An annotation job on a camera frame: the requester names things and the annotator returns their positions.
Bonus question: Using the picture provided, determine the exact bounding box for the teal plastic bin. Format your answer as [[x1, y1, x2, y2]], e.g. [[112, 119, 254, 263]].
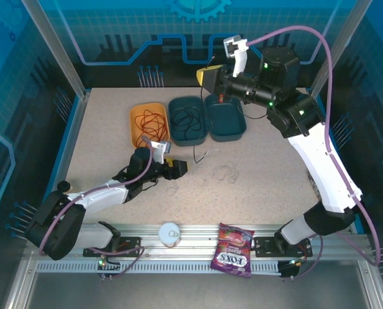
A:
[[204, 93, 247, 142], [167, 95, 208, 148]]

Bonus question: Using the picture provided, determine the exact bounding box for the orange plastic bin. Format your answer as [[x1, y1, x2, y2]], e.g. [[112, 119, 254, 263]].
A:
[[129, 102, 171, 152]]

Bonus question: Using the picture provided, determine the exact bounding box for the blue printed back panel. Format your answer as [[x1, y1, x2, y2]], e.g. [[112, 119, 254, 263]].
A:
[[38, 0, 362, 89]]

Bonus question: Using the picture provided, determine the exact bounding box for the purple Fox's candy bag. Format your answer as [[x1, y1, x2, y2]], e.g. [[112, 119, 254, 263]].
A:
[[209, 222, 256, 279]]

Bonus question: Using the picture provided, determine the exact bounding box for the small black controller board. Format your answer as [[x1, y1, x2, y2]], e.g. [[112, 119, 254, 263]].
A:
[[97, 256, 121, 281], [278, 257, 301, 281]]

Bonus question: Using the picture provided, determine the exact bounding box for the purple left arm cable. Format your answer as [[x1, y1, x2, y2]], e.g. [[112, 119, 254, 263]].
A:
[[38, 135, 153, 279]]

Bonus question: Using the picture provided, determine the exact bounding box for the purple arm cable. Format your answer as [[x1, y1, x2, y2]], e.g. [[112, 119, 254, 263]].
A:
[[38, 135, 153, 279], [245, 25, 382, 280]]

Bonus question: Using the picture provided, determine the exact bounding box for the thin clear cable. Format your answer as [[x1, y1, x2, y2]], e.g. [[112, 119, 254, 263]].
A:
[[167, 165, 240, 197]]

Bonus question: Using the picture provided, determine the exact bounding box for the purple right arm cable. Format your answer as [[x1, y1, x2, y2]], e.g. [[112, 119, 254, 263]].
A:
[[245, 25, 382, 280]]

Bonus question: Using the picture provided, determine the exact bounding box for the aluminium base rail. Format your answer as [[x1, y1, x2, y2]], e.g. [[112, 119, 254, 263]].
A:
[[26, 223, 372, 262]]

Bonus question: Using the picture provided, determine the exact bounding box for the aluminium frame post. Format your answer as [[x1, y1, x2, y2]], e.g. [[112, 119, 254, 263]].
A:
[[308, 0, 372, 99], [20, 0, 91, 99]]

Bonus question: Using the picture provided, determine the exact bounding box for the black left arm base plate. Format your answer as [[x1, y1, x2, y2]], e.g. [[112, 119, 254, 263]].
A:
[[82, 236, 143, 258]]

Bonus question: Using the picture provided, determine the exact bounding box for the white slotted cable duct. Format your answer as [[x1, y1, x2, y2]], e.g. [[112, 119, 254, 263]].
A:
[[36, 261, 282, 274]]

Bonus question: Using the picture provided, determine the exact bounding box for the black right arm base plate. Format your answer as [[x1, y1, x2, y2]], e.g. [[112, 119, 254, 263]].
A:
[[253, 236, 313, 258]]

